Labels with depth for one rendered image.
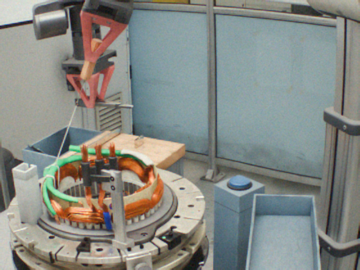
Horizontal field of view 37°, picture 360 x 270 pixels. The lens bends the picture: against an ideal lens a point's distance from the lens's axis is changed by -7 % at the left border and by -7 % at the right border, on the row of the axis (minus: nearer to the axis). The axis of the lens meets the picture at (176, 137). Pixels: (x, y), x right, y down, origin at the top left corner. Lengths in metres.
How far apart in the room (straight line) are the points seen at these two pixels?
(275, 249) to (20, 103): 2.79
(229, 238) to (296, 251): 0.24
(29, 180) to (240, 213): 0.43
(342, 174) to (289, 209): 0.14
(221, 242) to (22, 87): 2.52
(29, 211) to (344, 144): 0.57
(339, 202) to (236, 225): 0.21
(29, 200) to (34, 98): 2.61
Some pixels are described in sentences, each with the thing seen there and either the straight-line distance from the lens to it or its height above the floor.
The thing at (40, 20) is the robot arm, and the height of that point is 1.36.
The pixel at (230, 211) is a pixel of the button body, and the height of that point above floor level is 0.99.
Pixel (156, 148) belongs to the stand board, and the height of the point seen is 1.06.
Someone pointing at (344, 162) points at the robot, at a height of 1.09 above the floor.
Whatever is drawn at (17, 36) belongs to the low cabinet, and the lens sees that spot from 3.43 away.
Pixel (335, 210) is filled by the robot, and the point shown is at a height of 0.99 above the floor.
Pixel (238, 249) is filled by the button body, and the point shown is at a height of 0.92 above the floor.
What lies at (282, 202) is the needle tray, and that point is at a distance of 0.99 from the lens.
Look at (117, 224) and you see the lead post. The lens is 0.76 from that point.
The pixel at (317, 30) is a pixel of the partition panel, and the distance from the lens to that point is 3.03.
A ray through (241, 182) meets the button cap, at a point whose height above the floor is 1.04.
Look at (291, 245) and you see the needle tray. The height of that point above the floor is 1.03.
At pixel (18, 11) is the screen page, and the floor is 1.29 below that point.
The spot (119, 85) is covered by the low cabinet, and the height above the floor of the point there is 0.59.
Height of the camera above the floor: 1.51
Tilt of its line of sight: 21 degrees down
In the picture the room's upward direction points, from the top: 2 degrees counter-clockwise
